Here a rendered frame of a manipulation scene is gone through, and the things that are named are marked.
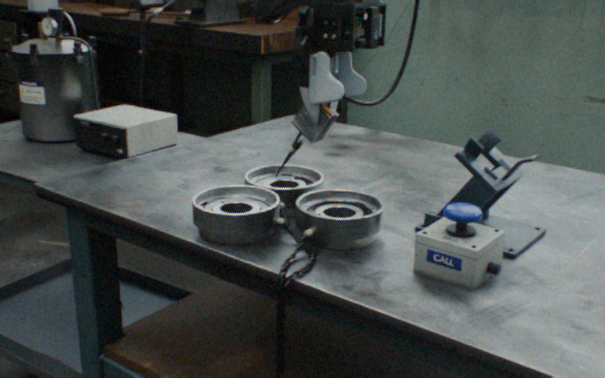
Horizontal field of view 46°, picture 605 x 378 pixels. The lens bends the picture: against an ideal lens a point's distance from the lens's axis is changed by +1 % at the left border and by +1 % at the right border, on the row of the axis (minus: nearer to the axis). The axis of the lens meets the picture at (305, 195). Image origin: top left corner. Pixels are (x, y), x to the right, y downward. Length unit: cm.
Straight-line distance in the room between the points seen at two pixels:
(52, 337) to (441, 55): 156
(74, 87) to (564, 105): 149
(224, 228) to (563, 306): 37
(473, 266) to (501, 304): 5
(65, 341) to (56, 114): 55
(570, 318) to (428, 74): 193
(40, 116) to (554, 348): 134
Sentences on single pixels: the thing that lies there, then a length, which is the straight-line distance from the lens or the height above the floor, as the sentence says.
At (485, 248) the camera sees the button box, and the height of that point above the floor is 84.
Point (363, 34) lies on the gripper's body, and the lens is 86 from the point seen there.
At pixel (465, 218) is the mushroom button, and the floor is 87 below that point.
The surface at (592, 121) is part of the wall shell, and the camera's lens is 240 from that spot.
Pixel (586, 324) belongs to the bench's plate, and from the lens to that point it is 73.
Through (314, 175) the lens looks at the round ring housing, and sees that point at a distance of 97.
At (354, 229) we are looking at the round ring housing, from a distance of 81.
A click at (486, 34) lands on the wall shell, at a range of 249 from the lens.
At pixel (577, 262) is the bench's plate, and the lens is 86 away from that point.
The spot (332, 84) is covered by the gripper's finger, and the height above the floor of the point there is 97.
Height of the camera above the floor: 113
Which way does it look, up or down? 20 degrees down
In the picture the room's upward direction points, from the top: 1 degrees clockwise
